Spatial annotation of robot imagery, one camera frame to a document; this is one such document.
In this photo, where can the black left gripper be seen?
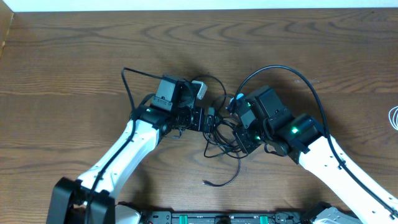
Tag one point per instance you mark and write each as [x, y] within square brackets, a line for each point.
[208, 121]

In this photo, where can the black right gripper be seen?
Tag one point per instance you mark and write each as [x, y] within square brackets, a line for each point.
[247, 146]

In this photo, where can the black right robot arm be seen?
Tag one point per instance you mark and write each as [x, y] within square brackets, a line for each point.
[265, 120]

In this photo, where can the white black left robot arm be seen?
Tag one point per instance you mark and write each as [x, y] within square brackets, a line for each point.
[91, 198]

